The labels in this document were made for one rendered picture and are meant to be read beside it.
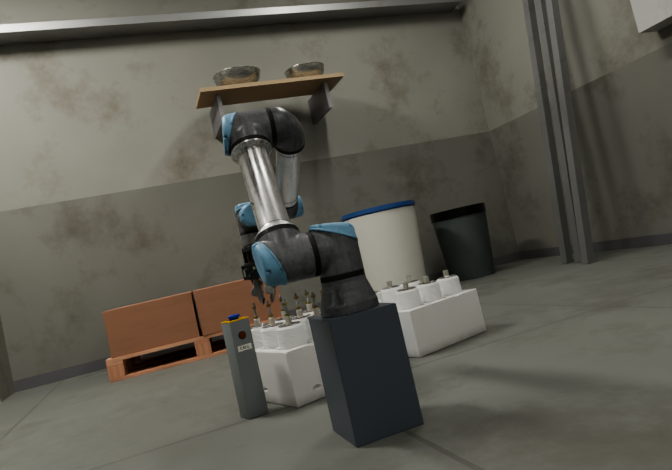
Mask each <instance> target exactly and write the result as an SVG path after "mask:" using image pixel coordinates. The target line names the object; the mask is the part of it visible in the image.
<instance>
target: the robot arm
mask: <svg viewBox="0 0 672 470"><path fill-rule="evenodd" d="M222 135H223V146H224V154H225V155H226V156H231V157H232V160H233V161H234V162H235V163H237V164H239V165H240V169H241V172H242V176H243V179H244V183H245V186H246V190H247V193H248V196H249V200H250V202H246V203H241V204H238V205H236V206H235V216H236V219H237V223H238V228H239V233H240V238H241V243H242V246H243V247H244V248H242V249H241V250H242V254H243V259H244V264H245V265H243V266H241V269H242V274H243V278H244V280H251V282H252V284H253V286H254V287H253V289H252V290H251V295H252V296H255V297H258V299H259V301H260V302H261V303H262V305H264V303H265V297H264V292H263V289H262V287H263V282H264V283H265V284H266V285H265V287H264V291H265V293H267V294H270V299H271V303H273V302H274V299H275V293H276V286H279V285H287V284H289V283H293V282H297V281H301V280H305V279H310V278H314V277H318V276H320V281H321V285H322V292H321V304H320V312H321V317H322V318H332V317H338V316H344V315H348V314H353V313H357V312H361V311H364V310H368V309H371V308H374V307H376V306H378V305H379V301H378V297H377V295H376V293H375V292H374V290H373V288H372V286H371V285H370V283H369V281H368V280H367V278H366V275H365V271H364V266H363V262H362V258H361V253H360V249H359V245H358V238H357V236H356V233H355V229H354V226H353V225H352V224H350V223H347V222H334V223H323V224H316V225H312V226H310V227H309V230H308V231H309V232H306V233H301V234H300V231H299V228H298V226H297V225H295V224H293V223H290V220H289V219H294V218H296V217H300V216H302V215H303V213H304V206H303V202H302V199H301V197H300V196H298V186H299V171H300V157H301V151H302V150H303V149H304V146H305V134H304V130H303V128H302V125H301V124H300V122H299V121H298V119H297V118H296V117H295V116H294V115H293V114H292V113H290V112H289V111H287V110H285V109H283V108H280V107H268V108H262V109H255V110H248V111H242V112H234V113H230V114H225V115H224V116H223V117H222ZM272 148H274V149H275V150H276V176H275V173H274V170H273V167H272V164H271V161H270V158H269V155H270V154H271V152H272ZM244 269H245V274H246V277H244V272H243V270H244ZM259 279H262V281H263V282H262V281H261V280H259Z"/></svg>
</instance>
